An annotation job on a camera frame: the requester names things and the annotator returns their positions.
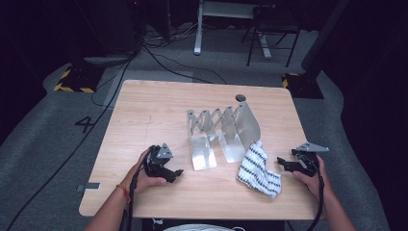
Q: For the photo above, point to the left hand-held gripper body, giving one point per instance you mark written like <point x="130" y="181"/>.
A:
<point x="157" y="166"/>

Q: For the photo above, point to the person's right hand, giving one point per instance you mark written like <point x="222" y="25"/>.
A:
<point x="312" y="183"/>

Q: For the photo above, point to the black folding chair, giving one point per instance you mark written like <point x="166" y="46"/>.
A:
<point x="275" y="22"/>

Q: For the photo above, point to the person's dark printed clothing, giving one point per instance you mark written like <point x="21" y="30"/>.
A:
<point x="154" y="224"/>

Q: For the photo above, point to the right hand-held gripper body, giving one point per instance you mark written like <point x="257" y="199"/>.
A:
<point x="308" y="160"/>

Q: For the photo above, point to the expandable metal divider rack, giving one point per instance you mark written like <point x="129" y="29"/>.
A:
<point x="224" y="134"/>

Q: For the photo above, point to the person's left hand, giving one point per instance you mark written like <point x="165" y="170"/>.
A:
<point x="144" y="183"/>

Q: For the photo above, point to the white black striped cloth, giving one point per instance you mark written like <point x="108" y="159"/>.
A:
<point x="256" y="170"/>

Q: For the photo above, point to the grey tape strip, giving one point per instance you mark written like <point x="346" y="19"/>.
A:
<point x="88" y="186"/>

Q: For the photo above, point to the black yellow striped stand base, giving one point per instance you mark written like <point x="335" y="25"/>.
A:
<point x="77" y="80"/>

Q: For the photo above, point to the grey flat stand base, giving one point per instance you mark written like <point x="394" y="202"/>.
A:
<point x="107" y="60"/>

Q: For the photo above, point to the white desk frame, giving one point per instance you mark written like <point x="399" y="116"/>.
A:
<point x="198" y="32"/>

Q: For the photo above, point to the black post with striped base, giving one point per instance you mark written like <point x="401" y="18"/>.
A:
<point x="304" y="85"/>

